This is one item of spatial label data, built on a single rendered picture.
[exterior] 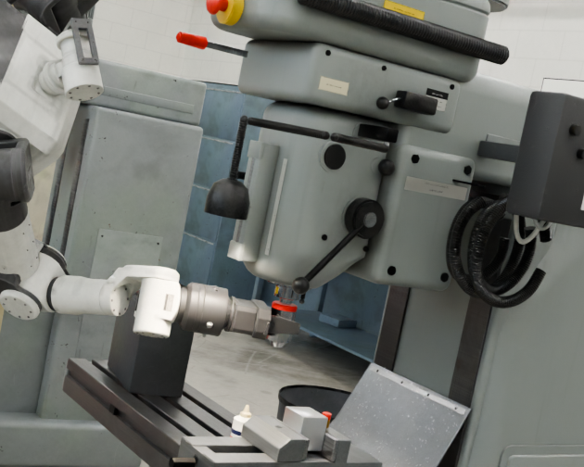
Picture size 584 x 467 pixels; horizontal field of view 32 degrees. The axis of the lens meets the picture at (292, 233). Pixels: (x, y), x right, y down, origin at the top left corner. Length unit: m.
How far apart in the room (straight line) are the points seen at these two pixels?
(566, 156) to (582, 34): 5.46
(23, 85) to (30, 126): 0.08
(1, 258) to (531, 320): 1.00
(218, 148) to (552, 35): 3.40
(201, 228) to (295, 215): 7.63
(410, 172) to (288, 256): 0.27
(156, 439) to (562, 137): 0.95
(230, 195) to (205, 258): 7.61
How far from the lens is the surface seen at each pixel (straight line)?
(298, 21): 1.64
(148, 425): 2.04
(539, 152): 1.71
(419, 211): 1.84
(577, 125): 1.71
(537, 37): 7.43
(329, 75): 1.69
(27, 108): 1.81
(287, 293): 1.83
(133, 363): 2.20
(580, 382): 2.16
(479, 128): 1.93
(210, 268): 9.14
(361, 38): 1.71
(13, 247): 1.83
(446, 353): 2.06
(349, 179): 1.76
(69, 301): 1.89
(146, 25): 11.56
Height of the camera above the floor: 1.55
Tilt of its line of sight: 5 degrees down
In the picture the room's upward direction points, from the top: 11 degrees clockwise
